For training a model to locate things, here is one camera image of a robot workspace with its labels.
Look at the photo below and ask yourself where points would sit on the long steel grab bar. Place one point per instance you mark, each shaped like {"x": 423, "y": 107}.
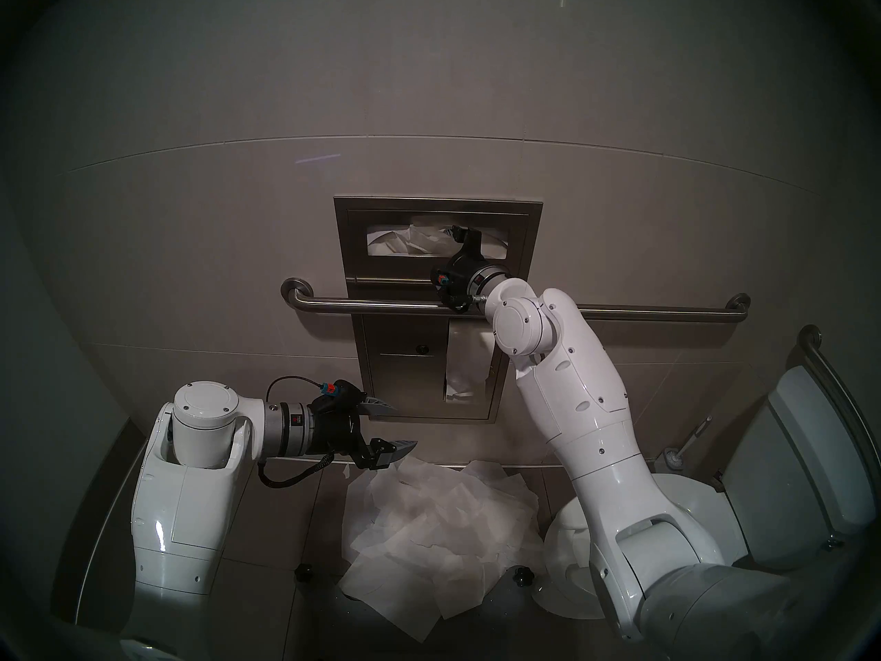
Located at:
{"x": 385, "y": 305}

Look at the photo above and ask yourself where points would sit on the white paper seat cover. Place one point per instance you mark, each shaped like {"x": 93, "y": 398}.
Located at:
{"x": 427, "y": 236}

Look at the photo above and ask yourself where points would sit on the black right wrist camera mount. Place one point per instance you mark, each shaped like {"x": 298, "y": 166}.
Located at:
{"x": 475, "y": 245}

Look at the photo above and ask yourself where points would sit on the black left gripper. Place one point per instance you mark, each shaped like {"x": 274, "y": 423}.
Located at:
{"x": 337, "y": 425}

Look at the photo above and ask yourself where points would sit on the stainless steel wall dispenser panel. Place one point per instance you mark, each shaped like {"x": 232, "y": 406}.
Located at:
{"x": 399, "y": 363}

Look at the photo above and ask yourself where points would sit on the white toilet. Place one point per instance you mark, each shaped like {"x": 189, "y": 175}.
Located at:
{"x": 791, "y": 460}

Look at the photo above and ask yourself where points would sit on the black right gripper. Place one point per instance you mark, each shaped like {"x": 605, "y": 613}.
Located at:
{"x": 458, "y": 284}

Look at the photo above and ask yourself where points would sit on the black star knob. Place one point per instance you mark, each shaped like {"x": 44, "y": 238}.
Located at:
{"x": 304, "y": 573}
{"x": 523, "y": 576}

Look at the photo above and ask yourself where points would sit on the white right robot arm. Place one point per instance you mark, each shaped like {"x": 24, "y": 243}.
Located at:
{"x": 592, "y": 446}

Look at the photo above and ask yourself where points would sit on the white toilet brush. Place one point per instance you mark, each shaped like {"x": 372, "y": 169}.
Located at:
{"x": 681, "y": 453}

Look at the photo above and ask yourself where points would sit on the short steel grab bar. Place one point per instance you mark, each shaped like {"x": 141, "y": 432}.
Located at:
{"x": 836, "y": 384}

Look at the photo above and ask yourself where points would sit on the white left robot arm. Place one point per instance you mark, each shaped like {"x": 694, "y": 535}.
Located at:
{"x": 199, "y": 501}

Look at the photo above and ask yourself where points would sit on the large toilet paper roll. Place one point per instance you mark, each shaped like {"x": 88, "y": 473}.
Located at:
{"x": 468, "y": 363}

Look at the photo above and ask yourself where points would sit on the pile of paper seat covers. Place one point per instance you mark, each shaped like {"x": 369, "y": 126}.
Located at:
{"x": 440, "y": 529}

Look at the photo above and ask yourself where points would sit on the dark robot base platform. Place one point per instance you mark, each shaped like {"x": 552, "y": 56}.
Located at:
{"x": 310, "y": 625}

